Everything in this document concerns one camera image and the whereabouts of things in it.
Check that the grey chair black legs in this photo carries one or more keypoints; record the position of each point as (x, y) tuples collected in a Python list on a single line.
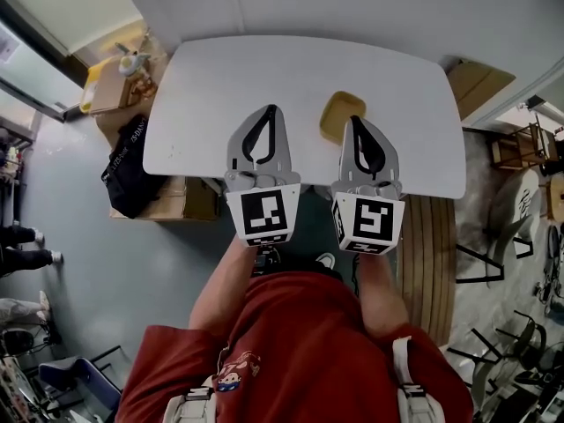
[(502, 240)]

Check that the yellow and white toy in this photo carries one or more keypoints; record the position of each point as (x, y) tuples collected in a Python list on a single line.
[(132, 62)]

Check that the yellow small container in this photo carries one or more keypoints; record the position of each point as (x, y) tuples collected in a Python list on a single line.
[(337, 110)]

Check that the open cardboard box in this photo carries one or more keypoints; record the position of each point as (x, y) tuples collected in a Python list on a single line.
[(112, 88)]

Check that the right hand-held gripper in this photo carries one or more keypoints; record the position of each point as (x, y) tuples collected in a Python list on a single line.
[(369, 220)]

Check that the blue padded chair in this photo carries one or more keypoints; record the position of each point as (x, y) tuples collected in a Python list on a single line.
[(75, 377)]

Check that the flat cardboard box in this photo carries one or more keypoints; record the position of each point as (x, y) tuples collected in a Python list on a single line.
[(185, 203)]

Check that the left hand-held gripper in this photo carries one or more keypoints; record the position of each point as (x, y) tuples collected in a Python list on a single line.
[(263, 212)]

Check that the black metal chair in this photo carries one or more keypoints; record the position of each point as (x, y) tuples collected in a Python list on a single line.
[(511, 346)]

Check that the person's right forearm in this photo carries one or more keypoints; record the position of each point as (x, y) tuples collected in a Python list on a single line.
[(379, 298)]

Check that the person's white shoe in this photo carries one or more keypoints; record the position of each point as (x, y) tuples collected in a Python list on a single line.
[(325, 261)]

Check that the black fabric bag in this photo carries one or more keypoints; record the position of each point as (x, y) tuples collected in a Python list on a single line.
[(130, 170)]

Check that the person's red shirt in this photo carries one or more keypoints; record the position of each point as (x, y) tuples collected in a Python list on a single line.
[(299, 355)]

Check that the large brown cardboard box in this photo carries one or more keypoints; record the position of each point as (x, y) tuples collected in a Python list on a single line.
[(478, 84)]

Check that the person's left forearm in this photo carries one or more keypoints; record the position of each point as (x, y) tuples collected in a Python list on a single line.
[(222, 289)]

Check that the wooden slatted bench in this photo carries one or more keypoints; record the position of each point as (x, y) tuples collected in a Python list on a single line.
[(429, 262)]

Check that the yellow plastic lid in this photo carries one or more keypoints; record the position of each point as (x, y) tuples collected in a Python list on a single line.
[(90, 91)]

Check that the wooden frame chair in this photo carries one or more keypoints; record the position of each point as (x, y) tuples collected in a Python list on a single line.
[(524, 143)]

